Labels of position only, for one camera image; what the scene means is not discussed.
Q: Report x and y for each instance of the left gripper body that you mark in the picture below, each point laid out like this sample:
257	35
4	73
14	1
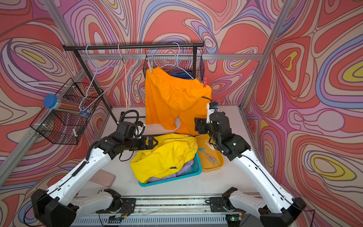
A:
140	144

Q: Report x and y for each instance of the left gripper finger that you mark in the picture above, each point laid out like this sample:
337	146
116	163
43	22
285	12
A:
151	147
152	140

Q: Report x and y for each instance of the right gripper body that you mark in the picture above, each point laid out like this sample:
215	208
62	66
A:
204	127

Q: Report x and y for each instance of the yellow shorts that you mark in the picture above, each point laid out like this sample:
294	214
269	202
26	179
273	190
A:
167	158

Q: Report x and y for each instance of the white clothespin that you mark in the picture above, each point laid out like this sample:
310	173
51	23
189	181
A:
210	146

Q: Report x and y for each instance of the pink clothespin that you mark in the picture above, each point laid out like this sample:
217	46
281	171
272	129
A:
212	160

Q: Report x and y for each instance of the lilac shorts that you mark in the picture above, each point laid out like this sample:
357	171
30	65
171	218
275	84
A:
186	167

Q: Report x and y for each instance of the orange shorts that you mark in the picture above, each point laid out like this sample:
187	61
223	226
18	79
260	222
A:
173	102

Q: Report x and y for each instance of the red clothespin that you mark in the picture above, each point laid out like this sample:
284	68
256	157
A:
205	81

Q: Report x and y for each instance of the light blue wire hanger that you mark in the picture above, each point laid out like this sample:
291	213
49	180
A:
94	78

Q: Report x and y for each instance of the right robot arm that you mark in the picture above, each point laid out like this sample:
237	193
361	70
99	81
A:
277	207

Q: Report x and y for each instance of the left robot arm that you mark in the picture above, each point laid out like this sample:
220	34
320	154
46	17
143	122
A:
57	207

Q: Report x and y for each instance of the yellow plastic tray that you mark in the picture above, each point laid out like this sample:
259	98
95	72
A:
205	163

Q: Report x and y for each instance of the teal plastic basket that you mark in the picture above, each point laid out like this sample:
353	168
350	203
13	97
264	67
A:
196	170

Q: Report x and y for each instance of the pink flat case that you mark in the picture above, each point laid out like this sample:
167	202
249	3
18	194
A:
103	178

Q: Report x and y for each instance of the beige clothespin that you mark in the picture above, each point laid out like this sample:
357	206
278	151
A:
149	63

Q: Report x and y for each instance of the blue capped pencil tube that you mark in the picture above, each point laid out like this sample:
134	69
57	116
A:
64	105

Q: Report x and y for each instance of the black clothes rack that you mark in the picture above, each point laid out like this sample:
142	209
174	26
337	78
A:
76	49

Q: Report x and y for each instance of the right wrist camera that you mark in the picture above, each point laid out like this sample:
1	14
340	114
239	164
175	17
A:
212	107

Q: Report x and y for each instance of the black wire basket back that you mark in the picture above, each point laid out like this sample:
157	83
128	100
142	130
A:
186	65

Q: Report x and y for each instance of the black wire basket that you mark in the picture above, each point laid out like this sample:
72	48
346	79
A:
186	65
62	127

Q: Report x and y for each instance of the black wire basket left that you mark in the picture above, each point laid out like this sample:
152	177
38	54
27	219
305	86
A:
62	127

